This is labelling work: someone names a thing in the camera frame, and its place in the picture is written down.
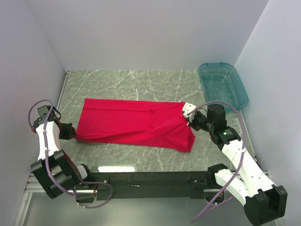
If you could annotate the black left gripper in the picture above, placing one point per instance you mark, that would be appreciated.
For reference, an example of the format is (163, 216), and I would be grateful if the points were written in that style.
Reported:
(69, 133)

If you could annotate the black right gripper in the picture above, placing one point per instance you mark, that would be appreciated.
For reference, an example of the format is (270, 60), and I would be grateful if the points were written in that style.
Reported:
(192, 124)

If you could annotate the red t shirt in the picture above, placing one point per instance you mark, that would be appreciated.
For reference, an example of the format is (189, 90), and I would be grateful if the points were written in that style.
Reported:
(135, 122)

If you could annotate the teal plastic basin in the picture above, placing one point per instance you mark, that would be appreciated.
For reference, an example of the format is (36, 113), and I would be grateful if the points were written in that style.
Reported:
(221, 82)

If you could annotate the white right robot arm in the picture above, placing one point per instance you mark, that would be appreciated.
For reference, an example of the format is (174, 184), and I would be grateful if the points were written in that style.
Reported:
(262, 199)

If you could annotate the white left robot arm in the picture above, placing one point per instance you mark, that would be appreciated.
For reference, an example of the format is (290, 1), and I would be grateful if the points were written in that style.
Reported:
(50, 131)

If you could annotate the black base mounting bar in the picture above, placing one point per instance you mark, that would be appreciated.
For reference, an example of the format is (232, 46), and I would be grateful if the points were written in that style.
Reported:
(130, 185)

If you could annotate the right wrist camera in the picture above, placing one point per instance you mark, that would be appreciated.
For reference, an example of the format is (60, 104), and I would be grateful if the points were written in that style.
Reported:
(187, 111)

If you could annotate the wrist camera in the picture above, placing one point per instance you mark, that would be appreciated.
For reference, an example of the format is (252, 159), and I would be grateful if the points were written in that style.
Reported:
(35, 125)
(187, 111)

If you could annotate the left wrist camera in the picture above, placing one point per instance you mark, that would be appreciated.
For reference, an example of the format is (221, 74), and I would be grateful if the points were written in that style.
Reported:
(35, 125)

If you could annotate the left aluminium side rail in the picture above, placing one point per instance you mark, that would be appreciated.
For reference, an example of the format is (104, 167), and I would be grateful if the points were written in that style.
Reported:
(67, 74)

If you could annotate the aluminium frame rail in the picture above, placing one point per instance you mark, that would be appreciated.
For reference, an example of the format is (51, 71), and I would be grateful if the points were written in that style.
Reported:
(33, 185)

